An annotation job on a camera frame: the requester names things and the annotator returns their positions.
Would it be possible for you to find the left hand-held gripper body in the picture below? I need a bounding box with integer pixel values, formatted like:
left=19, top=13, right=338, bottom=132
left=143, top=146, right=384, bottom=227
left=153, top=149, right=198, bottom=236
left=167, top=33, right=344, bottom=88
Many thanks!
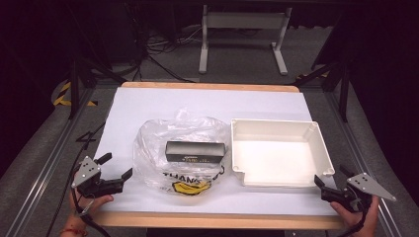
left=70, top=155, right=126, bottom=199

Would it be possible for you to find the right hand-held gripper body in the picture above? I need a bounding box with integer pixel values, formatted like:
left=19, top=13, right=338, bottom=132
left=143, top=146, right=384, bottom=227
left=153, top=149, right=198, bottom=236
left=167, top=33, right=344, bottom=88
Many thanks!
left=320, top=172, right=397, bottom=214

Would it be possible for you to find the clear plastic bag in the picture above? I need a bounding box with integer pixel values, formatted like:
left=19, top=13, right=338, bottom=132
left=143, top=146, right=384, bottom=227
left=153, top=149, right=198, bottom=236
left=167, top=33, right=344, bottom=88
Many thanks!
left=132, top=108, right=232, bottom=197

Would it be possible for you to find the white plastic bin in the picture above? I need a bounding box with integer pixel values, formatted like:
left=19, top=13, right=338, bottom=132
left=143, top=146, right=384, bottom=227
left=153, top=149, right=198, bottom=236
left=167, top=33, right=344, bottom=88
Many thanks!
left=229, top=118, right=336, bottom=188

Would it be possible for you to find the black rectangular box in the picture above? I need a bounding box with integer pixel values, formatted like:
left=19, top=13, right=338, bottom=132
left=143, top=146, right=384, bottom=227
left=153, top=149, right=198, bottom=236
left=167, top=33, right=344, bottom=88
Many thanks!
left=164, top=140, right=228, bottom=164

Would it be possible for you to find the person's left hand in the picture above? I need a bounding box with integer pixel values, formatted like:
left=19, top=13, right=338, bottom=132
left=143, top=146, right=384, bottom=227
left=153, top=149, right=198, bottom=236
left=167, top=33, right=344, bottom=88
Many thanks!
left=67, top=188, right=115, bottom=229

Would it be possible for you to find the person's right hand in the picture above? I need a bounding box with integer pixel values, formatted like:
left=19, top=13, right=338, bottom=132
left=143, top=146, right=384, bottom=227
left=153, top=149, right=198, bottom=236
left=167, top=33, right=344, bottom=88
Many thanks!
left=329, top=195, right=380, bottom=237

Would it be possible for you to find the yellow black hazard tape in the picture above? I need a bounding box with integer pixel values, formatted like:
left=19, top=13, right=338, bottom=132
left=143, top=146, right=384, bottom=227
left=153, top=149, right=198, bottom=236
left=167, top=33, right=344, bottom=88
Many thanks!
left=52, top=81, right=99, bottom=108

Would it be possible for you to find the black metal stand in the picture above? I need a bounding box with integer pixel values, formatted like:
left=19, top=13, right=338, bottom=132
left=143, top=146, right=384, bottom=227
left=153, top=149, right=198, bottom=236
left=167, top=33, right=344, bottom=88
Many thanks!
left=292, top=61, right=351, bottom=123
left=66, top=57, right=128, bottom=120

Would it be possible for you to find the white paper sheet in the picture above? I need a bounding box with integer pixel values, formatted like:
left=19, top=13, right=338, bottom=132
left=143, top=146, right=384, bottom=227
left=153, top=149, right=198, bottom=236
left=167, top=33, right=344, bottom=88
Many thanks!
left=93, top=86, right=339, bottom=217

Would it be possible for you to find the white metal stand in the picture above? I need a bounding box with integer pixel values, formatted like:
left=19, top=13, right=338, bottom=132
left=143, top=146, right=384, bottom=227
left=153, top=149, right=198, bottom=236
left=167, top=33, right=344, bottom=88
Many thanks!
left=198, top=4, right=293, bottom=76

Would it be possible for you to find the aluminium rail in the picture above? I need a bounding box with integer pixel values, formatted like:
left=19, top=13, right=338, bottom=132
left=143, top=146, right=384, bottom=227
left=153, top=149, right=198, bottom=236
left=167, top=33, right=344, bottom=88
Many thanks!
left=4, top=88, right=97, bottom=237
left=323, top=91, right=403, bottom=237

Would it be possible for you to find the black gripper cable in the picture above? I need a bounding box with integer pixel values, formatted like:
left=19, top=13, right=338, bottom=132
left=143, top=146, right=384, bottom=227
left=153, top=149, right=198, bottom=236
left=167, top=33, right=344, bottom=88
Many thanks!
left=70, top=187, right=113, bottom=237
left=338, top=196, right=374, bottom=237

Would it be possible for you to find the red bracelet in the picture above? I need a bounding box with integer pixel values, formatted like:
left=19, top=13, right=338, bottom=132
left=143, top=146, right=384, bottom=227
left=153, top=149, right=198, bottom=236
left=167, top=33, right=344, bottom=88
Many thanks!
left=58, top=227, right=89, bottom=237

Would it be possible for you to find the bundle of floor cables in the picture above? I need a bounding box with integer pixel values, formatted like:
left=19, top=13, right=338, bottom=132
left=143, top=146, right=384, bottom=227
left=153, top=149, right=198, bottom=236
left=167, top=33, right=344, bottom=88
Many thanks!
left=129, top=25, right=204, bottom=84

